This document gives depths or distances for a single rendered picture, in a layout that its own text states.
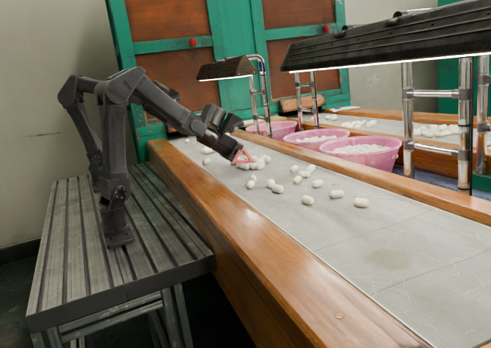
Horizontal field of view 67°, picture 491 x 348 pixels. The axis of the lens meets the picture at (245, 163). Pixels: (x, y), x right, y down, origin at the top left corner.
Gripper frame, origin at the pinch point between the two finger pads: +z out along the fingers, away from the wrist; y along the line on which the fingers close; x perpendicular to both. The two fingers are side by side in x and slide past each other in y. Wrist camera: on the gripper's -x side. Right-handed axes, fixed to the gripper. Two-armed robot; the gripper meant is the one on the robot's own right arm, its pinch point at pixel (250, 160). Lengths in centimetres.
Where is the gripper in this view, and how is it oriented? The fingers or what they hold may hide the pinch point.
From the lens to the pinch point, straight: 126.4
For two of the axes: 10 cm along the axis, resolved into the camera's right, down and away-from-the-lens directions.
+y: -3.6, -2.0, 9.1
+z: 8.0, 4.4, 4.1
